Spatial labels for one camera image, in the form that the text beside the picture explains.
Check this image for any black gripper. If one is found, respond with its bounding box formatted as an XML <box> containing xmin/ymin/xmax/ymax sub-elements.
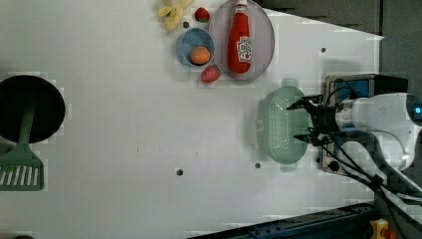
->
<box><xmin>287</xmin><ymin>95</ymin><xmax>339</xmax><ymax>146</ymax></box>

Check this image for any mint green oval strainer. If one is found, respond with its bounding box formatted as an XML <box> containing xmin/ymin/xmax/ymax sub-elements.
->
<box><xmin>254</xmin><ymin>79</ymin><xmax>310</xmax><ymax>172</ymax></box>

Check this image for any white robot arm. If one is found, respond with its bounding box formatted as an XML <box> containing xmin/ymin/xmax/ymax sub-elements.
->
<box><xmin>288</xmin><ymin>93</ymin><xmax>421</xmax><ymax>228</ymax></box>

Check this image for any grey oval plate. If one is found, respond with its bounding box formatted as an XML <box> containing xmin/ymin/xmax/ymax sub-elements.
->
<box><xmin>209</xmin><ymin>0</ymin><xmax>275</xmax><ymax>82</ymax></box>

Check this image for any red ketchup bottle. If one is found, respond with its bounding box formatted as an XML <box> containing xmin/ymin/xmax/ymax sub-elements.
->
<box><xmin>227</xmin><ymin>0</ymin><xmax>252</xmax><ymax>74</ymax></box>

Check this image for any red toy strawberry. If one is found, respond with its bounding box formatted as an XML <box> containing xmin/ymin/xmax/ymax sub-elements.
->
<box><xmin>201</xmin><ymin>66</ymin><xmax>220</xmax><ymax>84</ymax></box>

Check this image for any orange toy fruit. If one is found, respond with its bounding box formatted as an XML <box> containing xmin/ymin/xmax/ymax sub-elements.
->
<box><xmin>190</xmin><ymin>47</ymin><xmax>211</xmax><ymax>65</ymax></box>

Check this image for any yellow toy banana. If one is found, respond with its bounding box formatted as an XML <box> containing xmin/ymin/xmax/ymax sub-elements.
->
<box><xmin>157</xmin><ymin>0</ymin><xmax>194</xmax><ymax>32</ymax></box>

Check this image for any black utensil cup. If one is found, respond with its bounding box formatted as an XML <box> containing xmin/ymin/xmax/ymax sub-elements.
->
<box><xmin>0</xmin><ymin>75</ymin><xmax>66</xmax><ymax>143</ymax></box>

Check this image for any green slotted spatula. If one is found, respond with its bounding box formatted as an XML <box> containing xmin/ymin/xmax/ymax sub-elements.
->
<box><xmin>0</xmin><ymin>106</ymin><xmax>45</xmax><ymax>191</ymax></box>

